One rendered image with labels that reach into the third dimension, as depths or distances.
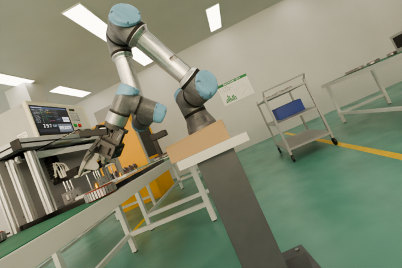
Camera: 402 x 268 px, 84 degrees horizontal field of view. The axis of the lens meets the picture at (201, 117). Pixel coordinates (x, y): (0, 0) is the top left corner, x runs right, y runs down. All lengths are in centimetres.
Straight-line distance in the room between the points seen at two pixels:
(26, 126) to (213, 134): 93
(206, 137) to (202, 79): 25
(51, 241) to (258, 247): 79
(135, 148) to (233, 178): 408
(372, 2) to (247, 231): 739
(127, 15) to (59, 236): 77
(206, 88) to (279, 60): 584
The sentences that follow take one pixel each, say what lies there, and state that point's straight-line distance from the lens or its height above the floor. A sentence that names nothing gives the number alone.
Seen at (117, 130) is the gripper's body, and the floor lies 95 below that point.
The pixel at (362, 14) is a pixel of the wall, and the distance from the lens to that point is 776.
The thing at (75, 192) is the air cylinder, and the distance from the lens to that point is 137.
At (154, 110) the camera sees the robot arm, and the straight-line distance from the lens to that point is 85.
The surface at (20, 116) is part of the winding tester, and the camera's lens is 143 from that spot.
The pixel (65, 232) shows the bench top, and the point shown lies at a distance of 72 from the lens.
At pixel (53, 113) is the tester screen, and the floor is 125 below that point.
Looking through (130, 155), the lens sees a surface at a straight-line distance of 506.
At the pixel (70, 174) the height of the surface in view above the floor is 89.
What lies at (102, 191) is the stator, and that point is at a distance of 90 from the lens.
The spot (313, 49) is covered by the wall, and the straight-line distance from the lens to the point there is 701.
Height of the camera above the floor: 81
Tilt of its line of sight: 4 degrees up
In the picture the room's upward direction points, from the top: 24 degrees counter-clockwise
